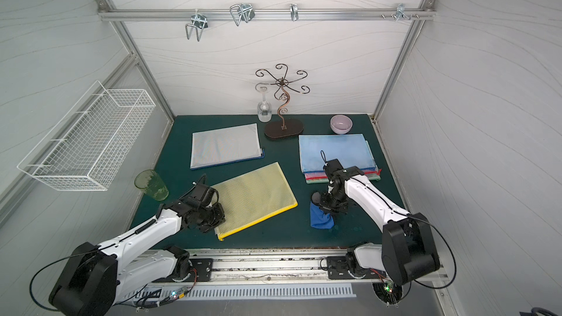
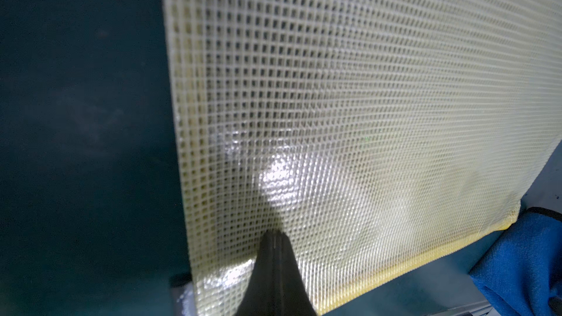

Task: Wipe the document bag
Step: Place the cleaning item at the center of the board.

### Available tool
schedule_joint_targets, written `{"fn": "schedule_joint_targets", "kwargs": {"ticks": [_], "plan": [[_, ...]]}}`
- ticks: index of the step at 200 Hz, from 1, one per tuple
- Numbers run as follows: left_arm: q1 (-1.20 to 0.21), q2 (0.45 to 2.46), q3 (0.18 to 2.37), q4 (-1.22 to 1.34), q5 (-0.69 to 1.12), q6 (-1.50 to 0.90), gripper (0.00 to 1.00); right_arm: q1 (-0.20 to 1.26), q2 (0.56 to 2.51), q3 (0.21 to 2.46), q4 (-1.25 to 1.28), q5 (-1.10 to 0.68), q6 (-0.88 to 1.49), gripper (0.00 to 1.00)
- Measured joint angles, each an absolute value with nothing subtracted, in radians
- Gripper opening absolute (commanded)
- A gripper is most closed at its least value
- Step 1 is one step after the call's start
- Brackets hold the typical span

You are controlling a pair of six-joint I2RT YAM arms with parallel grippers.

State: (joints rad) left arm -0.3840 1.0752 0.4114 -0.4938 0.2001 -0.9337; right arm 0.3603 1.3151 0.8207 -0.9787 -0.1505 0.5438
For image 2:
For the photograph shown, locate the blue microfibre cloth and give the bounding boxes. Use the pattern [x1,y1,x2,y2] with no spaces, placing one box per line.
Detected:
[469,207,561,316]

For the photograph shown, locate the yellow mesh document bag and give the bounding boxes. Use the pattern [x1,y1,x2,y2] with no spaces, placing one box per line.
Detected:
[163,0,561,315]

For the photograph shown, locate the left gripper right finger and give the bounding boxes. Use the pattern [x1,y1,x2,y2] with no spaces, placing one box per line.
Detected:
[275,231,317,315]

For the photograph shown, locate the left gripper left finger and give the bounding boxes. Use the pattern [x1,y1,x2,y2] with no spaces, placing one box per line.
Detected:
[236,231,276,315]

